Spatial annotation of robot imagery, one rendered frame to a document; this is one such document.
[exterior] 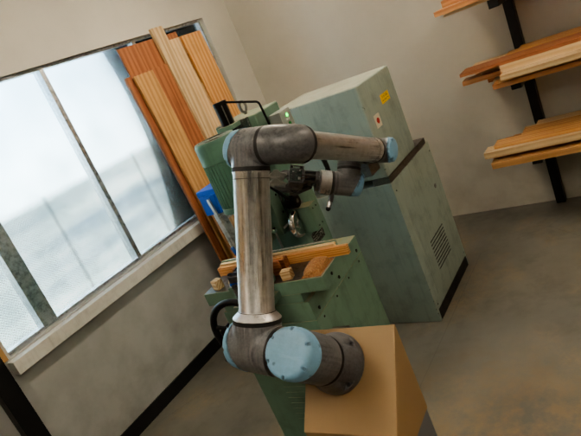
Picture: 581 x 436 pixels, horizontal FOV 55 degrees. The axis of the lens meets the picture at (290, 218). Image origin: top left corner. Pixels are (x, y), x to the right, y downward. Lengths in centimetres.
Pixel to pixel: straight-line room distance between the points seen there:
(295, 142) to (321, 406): 81
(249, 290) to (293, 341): 21
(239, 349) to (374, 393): 42
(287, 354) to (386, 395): 33
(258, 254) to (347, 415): 55
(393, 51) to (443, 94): 48
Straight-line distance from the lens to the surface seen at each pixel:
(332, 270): 219
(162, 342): 373
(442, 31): 418
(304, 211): 239
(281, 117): 241
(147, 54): 401
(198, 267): 396
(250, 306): 166
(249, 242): 163
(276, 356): 159
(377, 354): 173
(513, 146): 378
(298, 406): 261
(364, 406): 174
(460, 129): 432
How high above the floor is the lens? 173
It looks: 16 degrees down
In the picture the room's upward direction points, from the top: 23 degrees counter-clockwise
